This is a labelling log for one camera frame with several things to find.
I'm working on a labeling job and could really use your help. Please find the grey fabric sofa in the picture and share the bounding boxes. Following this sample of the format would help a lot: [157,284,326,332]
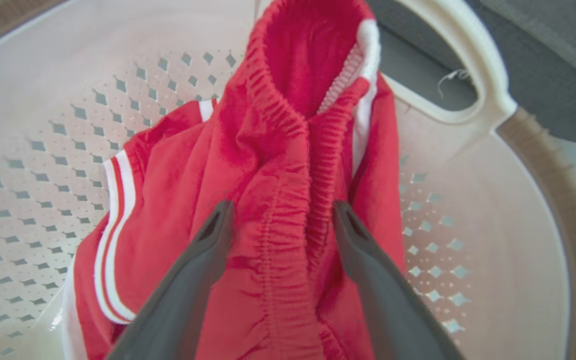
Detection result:
[368,0,576,147]

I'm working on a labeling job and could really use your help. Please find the red shorts with white stripes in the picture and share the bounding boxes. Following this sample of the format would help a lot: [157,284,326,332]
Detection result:
[60,0,409,360]

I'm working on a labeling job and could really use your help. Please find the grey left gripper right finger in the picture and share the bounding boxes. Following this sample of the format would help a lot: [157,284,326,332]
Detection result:
[332,200,465,360]

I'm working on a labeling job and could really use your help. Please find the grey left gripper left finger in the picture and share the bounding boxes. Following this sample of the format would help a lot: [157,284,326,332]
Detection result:
[107,200,236,360]

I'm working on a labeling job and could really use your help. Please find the white perforated plastic laundry basket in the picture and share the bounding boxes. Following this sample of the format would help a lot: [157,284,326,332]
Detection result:
[0,0,576,360]

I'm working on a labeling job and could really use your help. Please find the loose white thread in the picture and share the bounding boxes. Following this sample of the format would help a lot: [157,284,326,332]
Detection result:
[437,68,472,99]

